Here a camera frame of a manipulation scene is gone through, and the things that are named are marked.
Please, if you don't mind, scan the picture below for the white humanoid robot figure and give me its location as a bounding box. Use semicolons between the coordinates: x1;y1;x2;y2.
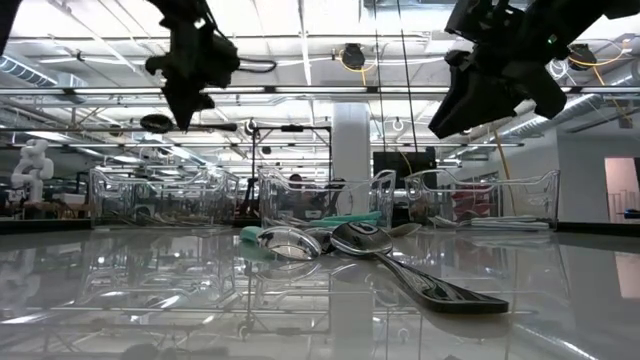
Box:
9;138;55;204

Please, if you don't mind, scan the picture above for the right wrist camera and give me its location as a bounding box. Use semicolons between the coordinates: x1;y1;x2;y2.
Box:
444;0;526;46

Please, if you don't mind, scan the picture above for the yellow floor cable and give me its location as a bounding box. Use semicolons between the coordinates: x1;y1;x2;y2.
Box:
492;127;517;217

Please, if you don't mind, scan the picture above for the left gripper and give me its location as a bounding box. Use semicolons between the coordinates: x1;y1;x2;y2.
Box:
144;0;242;133

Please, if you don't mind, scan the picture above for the black monitor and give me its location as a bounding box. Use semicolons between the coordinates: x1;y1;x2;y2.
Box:
372;150;438;190

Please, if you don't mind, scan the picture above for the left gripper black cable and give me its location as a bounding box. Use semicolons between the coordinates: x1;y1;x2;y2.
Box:
234;56;279;75

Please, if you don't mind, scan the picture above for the thin black hanging cable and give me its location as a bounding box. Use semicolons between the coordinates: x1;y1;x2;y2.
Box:
372;0;387;154

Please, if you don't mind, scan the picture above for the pale pink door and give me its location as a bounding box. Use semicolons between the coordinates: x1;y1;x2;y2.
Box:
603;156;640;224

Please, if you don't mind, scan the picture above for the clear plastic bin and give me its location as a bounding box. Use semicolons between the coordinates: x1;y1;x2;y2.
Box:
256;167;397;232
88;166;241;229
402;168;561;229

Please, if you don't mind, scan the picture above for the white square column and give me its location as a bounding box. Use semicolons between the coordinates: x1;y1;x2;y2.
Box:
331;102;373;216

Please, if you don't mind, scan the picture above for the white box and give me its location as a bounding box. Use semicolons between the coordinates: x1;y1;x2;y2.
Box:
52;192;87;206

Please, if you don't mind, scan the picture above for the red storage bin rack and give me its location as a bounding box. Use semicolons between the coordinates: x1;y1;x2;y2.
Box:
449;183;501;222

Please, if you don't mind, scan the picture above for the wooden workbench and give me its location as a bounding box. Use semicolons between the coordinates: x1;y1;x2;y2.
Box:
0;199;94;220

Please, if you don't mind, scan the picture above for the black metal spoon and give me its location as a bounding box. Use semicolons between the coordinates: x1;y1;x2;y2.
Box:
329;221;511;316

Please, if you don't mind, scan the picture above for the black frame stand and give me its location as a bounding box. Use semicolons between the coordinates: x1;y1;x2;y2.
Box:
248;123;334;221

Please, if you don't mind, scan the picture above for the black ceiling cable reel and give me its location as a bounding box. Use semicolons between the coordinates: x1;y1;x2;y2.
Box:
568;42;599;71
341;42;367;71

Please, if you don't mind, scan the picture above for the silver ceiling air duct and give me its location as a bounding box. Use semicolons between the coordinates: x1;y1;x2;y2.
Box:
0;53;89;104
499;92;609;140

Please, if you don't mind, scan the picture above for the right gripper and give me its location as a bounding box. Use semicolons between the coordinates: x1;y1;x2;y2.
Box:
428;28;572;141

